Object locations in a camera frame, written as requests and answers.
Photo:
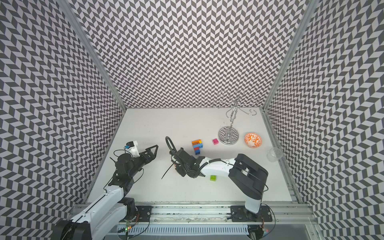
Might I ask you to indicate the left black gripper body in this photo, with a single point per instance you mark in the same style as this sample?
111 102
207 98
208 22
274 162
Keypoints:
142 160

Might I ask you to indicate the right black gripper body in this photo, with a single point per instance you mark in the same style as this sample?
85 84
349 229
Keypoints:
182 171

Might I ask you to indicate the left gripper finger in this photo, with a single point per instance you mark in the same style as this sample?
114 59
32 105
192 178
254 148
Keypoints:
150 149
153 151

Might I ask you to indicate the light blue lego plate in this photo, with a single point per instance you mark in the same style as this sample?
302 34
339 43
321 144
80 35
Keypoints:
198 146

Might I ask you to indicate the lime green lego brick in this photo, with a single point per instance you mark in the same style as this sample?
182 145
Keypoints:
213 178

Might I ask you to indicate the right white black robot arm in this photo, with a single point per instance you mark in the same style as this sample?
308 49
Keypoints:
246 174

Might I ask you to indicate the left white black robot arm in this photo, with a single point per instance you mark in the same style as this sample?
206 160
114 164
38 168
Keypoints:
112 206

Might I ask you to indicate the silver metal jewelry stand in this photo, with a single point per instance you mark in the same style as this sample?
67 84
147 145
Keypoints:
236 100

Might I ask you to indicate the orange patterned small plate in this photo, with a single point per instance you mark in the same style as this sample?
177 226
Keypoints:
253 140

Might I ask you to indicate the clear glass cup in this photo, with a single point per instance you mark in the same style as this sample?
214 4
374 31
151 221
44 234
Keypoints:
274 154

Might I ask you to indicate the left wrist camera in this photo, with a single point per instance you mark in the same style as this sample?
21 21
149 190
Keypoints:
131 148

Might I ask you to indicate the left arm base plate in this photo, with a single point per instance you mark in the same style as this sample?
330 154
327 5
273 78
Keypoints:
138 214

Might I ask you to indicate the white ribbed cable duct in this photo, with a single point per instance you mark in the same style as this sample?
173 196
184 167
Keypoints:
189 230

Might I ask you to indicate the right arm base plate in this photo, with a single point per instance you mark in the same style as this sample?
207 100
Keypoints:
241 214

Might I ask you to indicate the aluminium front rail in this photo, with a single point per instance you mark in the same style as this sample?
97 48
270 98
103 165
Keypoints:
217 213

